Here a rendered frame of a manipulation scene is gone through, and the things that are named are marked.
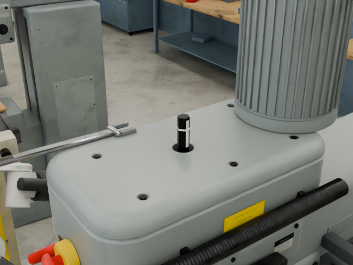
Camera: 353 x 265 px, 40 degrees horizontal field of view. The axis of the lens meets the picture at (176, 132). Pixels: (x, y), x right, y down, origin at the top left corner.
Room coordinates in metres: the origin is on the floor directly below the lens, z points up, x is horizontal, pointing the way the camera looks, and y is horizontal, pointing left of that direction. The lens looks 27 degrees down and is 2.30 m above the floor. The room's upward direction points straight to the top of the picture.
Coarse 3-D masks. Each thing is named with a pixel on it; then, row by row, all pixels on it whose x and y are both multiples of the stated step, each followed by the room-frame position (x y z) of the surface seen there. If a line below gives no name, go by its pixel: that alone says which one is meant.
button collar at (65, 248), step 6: (66, 240) 0.61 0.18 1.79; (54, 246) 0.61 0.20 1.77; (60, 246) 0.59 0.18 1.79; (66, 246) 0.59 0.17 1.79; (72, 246) 0.60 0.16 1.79; (60, 252) 0.59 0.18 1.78; (66, 252) 0.58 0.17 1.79; (72, 252) 0.59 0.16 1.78; (66, 258) 0.58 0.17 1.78; (72, 258) 0.58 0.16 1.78; (78, 258) 0.58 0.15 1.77; (66, 264) 0.58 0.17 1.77; (72, 264) 0.57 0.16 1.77; (78, 264) 0.58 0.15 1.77
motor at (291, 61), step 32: (256, 0) 0.82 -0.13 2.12; (288, 0) 0.79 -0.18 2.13; (320, 0) 0.78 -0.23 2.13; (352, 0) 0.82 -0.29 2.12; (256, 32) 0.82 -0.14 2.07; (288, 32) 0.79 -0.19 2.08; (320, 32) 0.79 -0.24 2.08; (256, 64) 0.82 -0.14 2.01; (288, 64) 0.78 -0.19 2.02; (320, 64) 0.79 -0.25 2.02; (256, 96) 0.81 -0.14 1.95; (288, 96) 0.79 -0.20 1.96; (320, 96) 0.79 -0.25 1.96; (288, 128) 0.78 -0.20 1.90; (320, 128) 0.79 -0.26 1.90
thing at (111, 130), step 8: (112, 128) 0.79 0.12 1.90; (120, 128) 0.80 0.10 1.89; (128, 128) 0.79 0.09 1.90; (80, 136) 0.76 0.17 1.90; (88, 136) 0.76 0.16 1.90; (96, 136) 0.76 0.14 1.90; (104, 136) 0.76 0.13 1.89; (56, 144) 0.73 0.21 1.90; (64, 144) 0.73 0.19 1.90; (72, 144) 0.73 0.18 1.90; (80, 144) 0.74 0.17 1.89; (24, 152) 0.70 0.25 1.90; (32, 152) 0.70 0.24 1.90; (40, 152) 0.70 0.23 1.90; (48, 152) 0.71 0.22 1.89; (0, 160) 0.68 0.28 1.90; (8, 160) 0.68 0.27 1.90; (16, 160) 0.68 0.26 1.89
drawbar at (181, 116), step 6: (180, 114) 0.74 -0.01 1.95; (186, 114) 0.74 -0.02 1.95; (180, 120) 0.72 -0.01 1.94; (186, 120) 0.73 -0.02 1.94; (180, 126) 0.72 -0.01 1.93; (180, 132) 0.72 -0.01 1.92; (180, 138) 0.72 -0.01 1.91; (180, 144) 0.72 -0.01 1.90; (180, 150) 0.72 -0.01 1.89; (186, 150) 0.73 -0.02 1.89
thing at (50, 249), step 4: (52, 244) 0.69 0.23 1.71; (44, 248) 0.68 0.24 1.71; (48, 248) 0.68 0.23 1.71; (52, 248) 0.68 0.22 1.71; (36, 252) 0.67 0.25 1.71; (40, 252) 0.67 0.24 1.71; (44, 252) 0.67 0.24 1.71; (48, 252) 0.67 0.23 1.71; (52, 252) 0.68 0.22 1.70; (28, 256) 0.67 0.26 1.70; (32, 256) 0.66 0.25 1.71; (36, 256) 0.66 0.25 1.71; (40, 256) 0.66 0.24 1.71; (52, 256) 0.67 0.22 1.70; (28, 260) 0.66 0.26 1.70; (32, 260) 0.66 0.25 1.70; (36, 260) 0.66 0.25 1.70; (40, 260) 0.66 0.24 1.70; (32, 264) 0.66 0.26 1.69
